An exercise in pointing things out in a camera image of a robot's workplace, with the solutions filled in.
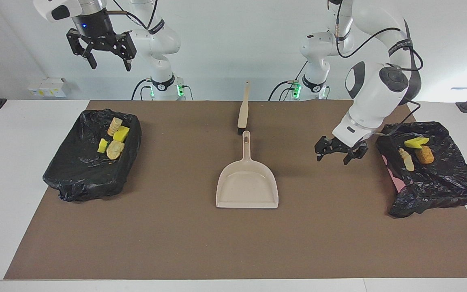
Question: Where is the plain yellow sponge block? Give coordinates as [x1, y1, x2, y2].
[113, 126, 131, 143]

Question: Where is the pink plastic bin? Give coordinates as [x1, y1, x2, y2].
[381, 155, 407, 194]

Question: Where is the beige hand brush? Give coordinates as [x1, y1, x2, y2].
[237, 81, 251, 136]

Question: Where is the brown oval bread roll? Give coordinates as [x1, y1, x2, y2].
[415, 146, 435, 165]

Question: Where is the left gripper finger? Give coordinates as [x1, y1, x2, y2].
[314, 135, 337, 162]
[343, 141, 369, 165]

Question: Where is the yellow curved sponge scrap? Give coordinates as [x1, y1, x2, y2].
[404, 137, 430, 149]

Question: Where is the pale ridged bread roll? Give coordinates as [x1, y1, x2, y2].
[107, 117, 123, 137]

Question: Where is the pale toast slice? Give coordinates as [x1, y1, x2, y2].
[106, 140, 125, 160]

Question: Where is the beige plastic dustpan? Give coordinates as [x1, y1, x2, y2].
[216, 130, 279, 209]

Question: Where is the brown table mat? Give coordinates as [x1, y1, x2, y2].
[4, 100, 467, 280]

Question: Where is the orange striped croissant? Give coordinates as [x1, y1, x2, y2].
[398, 148, 415, 172]

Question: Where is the white wall outlet box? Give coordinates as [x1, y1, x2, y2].
[39, 77, 67, 98]

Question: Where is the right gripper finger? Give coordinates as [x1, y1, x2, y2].
[66, 28, 98, 70]
[114, 32, 137, 72]

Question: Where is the black plastic trash bag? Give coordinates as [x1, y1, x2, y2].
[375, 121, 467, 219]
[42, 108, 142, 202]

